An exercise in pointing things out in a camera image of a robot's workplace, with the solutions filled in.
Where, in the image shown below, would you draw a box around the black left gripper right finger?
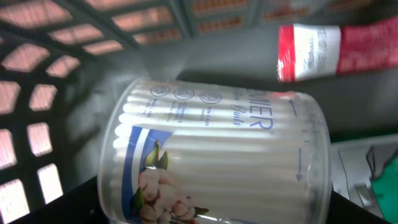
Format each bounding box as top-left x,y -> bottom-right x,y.
326,191 -> 390,224

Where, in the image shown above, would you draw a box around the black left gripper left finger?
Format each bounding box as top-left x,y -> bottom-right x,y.
11,177 -> 109,224

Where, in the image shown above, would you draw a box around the white round tub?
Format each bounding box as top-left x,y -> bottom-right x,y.
97,80 -> 332,223

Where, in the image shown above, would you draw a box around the grey plastic shopping basket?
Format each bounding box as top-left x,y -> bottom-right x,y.
1,1 -> 397,223

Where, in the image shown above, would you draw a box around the red snack package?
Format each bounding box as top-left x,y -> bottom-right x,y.
277,17 -> 397,83

